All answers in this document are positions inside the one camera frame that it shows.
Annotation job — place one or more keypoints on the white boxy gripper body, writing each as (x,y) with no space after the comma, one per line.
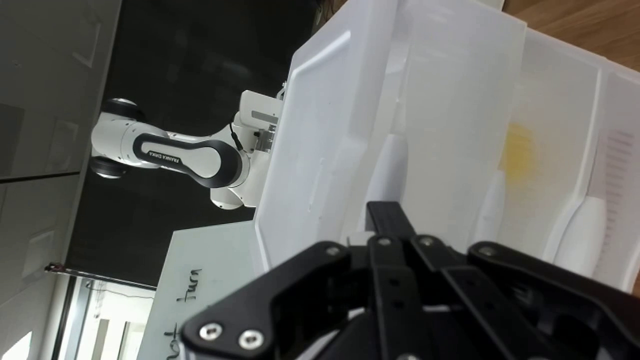
(256,120)

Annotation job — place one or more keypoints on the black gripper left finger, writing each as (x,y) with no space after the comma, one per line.
(312,300)

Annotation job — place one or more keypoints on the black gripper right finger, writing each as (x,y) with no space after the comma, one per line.
(533,300)

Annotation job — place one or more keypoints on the white idle robot arm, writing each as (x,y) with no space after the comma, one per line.
(167,151)

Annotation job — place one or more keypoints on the white plastic drawer cabinet frame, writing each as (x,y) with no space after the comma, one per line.
(320,133)

